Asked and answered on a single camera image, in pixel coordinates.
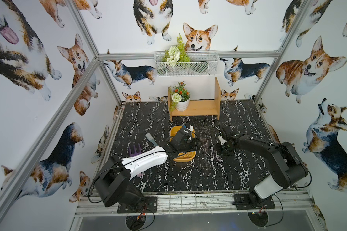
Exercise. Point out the yellow storage box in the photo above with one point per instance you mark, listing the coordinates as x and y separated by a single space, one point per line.
187 157

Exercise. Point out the white wire basket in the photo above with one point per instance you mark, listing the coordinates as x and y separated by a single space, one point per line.
200 64

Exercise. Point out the green fern white flowers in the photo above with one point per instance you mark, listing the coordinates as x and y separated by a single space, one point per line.
176 54

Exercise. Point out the potted flower plant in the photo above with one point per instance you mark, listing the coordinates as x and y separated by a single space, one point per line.
180 97

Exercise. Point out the purple fork pink handle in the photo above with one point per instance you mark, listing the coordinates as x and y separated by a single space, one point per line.
134 150

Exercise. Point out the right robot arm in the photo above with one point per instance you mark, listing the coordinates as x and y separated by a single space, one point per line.
284 164

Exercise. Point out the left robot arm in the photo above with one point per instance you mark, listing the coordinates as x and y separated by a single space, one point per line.
113 181

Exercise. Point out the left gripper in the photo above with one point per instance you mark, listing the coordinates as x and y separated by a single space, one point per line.
183 134

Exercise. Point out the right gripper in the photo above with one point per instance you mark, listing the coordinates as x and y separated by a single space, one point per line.
225 143

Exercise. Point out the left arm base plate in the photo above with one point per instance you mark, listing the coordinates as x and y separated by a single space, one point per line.
147 204

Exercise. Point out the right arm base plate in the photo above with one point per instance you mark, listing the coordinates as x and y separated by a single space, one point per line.
250 201

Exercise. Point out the wooden shelf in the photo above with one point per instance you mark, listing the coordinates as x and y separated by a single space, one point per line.
202 107

